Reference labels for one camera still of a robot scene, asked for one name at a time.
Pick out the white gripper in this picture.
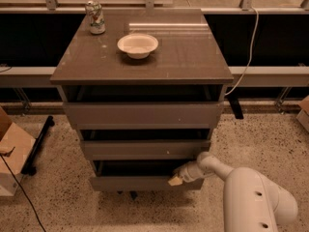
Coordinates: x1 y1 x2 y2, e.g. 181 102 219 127
168 161 206 187

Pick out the grey bottom drawer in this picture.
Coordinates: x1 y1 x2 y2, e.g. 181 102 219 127
90 159 203 191

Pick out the grey drawer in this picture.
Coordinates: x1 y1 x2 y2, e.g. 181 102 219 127
90 159 203 191
64 102 223 130
80 140 211 160

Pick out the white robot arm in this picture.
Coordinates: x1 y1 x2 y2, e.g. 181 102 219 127
168 152 298 232

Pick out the grey middle drawer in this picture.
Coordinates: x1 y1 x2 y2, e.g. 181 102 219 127
80 140 211 160

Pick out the grey drawer cabinet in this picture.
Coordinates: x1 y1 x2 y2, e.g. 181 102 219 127
49 8 235 179

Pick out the grey top drawer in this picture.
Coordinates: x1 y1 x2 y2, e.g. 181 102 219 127
64 102 223 130

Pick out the black table leg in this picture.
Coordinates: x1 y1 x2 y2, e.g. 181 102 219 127
227 92 243 120

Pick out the white paper bowl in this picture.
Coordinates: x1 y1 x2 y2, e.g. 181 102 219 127
117 33 158 59

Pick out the cardboard box right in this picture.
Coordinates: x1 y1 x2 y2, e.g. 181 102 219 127
296 96 309 132

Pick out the cardboard box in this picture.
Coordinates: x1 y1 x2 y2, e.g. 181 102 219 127
296 96 309 132
0 107 35 196

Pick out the black bar stand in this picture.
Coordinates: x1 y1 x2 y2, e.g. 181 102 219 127
21 116 55 176

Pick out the cardboard box left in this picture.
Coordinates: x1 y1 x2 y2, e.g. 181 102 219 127
0 107 35 196

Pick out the black floor cable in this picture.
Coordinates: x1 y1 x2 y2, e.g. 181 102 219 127
0 152 48 232

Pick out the white cable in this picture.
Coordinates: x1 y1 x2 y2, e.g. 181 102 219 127
224 7 260 98

